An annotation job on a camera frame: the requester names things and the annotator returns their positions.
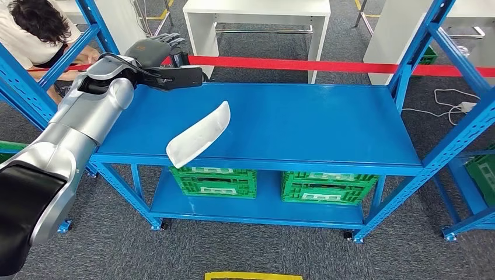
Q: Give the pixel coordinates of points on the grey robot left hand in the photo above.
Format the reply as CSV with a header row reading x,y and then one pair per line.
x,y
151,50

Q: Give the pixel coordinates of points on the white curved plastic part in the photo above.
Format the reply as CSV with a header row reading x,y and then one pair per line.
x,y
197,139

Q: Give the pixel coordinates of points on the silver black robot left arm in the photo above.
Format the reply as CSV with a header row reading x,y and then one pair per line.
x,y
77,123

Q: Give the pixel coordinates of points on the white cabinet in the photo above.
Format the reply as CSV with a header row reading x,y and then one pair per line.
x,y
116,23

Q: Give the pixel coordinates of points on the white table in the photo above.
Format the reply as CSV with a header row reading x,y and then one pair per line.
x,y
255,7
386,42

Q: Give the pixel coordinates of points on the person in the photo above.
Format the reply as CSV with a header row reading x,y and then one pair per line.
x,y
19,38

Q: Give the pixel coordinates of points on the red barrier belt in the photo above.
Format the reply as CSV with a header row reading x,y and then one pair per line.
x,y
309,65

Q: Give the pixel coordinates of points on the yellow floor tape square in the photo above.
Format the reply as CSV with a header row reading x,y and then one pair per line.
x,y
251,276

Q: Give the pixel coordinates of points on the white power strip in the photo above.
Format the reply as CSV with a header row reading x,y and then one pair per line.
x,y
468,107

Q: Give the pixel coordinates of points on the black stanchion post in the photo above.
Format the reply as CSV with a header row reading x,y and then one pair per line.
x,y
180,58

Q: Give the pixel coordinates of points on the chrome tube frame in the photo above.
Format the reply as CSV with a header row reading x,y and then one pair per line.
x,y
149,19
363,17

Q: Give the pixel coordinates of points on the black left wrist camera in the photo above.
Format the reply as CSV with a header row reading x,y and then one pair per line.
x,y
181,77

